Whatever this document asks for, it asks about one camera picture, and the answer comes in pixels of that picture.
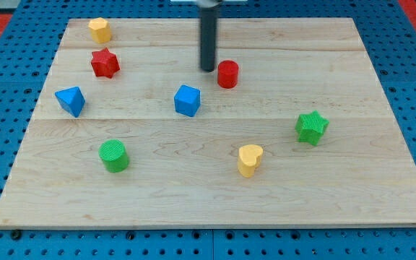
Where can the yellow hexagon block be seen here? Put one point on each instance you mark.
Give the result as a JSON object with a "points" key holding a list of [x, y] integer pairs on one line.
{"points": [[100, 30]]}

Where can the blue triangle block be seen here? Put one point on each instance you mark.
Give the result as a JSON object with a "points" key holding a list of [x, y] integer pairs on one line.
{"points": [[71, 100]]}

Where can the green star block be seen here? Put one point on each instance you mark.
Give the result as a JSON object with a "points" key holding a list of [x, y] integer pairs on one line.
{"points": [[311, 127]]}

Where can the green cylinder block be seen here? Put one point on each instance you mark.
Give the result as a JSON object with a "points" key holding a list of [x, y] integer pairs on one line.
{"points": [[113, 155]]}

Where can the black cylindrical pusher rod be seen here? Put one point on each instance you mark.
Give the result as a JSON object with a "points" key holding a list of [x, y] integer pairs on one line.
{"points": [[208, 15]]}

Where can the red star block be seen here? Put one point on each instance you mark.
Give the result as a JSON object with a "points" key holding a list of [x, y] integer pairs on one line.
{"points": [[104, 63]]}

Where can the red cylinder block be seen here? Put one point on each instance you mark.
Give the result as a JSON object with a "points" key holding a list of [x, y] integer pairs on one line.
{"points": [[227, 74]]}

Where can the blue cube block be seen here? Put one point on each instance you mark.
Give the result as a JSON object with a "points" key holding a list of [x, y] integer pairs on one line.
{"points": [[187, 100]]}

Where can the wooden board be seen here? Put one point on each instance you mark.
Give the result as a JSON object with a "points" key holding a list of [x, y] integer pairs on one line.
{"points": [[183, 170]]}

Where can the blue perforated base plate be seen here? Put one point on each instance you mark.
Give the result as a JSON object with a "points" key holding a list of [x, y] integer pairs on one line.
{"points": [[28, 45]]}

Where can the yellow heart block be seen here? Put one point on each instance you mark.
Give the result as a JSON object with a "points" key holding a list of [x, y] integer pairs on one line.
{"points": [[249, 159]]}

